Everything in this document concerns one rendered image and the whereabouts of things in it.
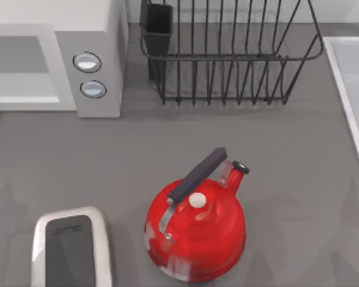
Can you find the pale microwave oven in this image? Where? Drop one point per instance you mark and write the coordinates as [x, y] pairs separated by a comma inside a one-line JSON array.
[[86, 45]]

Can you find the microwave knob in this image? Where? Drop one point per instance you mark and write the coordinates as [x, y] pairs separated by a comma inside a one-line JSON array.
[[87, 62], [93, 89]]

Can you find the black cutlery holder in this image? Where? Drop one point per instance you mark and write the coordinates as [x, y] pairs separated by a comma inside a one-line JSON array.
[[157, 27]]

